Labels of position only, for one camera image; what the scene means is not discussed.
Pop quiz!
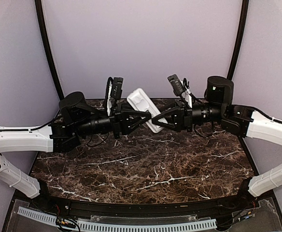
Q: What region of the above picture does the right black frame post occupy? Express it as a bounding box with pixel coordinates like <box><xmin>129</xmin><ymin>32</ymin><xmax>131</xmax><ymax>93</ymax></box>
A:
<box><xmin>227</xmin><ymin>0</ymin><xmax>249</xmax><ymax>81</ymax></box>

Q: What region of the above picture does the black front rail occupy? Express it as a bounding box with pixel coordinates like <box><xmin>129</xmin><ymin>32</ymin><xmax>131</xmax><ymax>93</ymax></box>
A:
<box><xmin>36</xmin><ymin>196</ymin><xmax>241</xmax><ymax>218</ymax></box>

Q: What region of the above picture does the white slotted cable duct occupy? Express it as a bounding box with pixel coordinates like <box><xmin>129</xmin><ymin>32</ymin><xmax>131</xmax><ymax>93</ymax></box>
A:
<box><xmin>17</xmin><ymin>206</ymin><xmax>217</xmax><ymax>232</ymax></box>

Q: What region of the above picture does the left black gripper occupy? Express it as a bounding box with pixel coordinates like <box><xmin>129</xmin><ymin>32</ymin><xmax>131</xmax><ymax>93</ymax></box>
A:
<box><xmin>75</xmin><ymin>102</ymin><xmax>152</xmax><ymax>139</ymax></box>

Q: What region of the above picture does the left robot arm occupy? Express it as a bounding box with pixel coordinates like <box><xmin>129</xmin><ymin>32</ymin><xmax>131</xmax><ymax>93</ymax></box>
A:
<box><xmin>0</xmin><ymin>92</ymin><xmax>151</xmax><ymax>211</ymax></box>

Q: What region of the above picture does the black frame post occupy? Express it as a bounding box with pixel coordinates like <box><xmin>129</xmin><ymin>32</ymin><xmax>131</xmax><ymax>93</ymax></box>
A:
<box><xmin>227</xmin><ymin>0</ymin><xmax>249</xmax><ymax>81</ymax></box>
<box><xmin>34</xmin><ymin>0</ymin><xmax>64</xmax><ymax>100</ymax></box>

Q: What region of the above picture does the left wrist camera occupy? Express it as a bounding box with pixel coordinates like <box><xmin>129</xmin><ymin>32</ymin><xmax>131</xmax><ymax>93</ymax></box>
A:
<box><xmin>103</xmin><ymin>77</ymin><xmax>124</xmax><ymax>116</ymax></box>

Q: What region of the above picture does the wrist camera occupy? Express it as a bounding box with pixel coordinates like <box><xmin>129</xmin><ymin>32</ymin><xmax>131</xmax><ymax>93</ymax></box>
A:
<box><xmin>167</xmin><ymin>74</ymin><xmax>193</xmax><ymax>108</ymax></box>
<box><xmin>103</xmin><ymin>77</ymin><xmax>124</xmax><ymax>116</ymax></box>

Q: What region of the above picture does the white remote control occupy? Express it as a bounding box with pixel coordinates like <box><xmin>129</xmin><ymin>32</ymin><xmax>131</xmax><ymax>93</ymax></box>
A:
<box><xmin>126</xmin><ymin>87</ymin><xmax>163</xmax><ymax>133</ymax></box>

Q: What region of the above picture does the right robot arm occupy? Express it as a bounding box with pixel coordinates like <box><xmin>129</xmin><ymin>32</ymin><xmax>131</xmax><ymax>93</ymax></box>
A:
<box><xmin>152</xmin><ymin>76</ymin><xmax>282</xmax><ymax>210</ymax></box>

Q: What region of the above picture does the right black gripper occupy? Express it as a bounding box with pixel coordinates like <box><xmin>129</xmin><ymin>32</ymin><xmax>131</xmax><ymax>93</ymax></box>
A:
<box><xmin>152</xmin><ymin>99</ymin><xmax>226</xmax><ymax>132</ymax></box>

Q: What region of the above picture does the left black frame post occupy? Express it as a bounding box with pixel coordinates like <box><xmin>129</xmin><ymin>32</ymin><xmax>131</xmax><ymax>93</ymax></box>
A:
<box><xmin>34</xmin><ymin>0</ymin><xmax>64</xmax><ymax>100</ymax></box>

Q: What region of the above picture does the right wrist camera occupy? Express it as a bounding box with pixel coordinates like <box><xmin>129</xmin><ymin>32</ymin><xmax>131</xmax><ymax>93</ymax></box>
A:
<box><xmin>167</xmin><ymin>74</ymin><xmax>193</xmax><ymax>108</ymax></box>

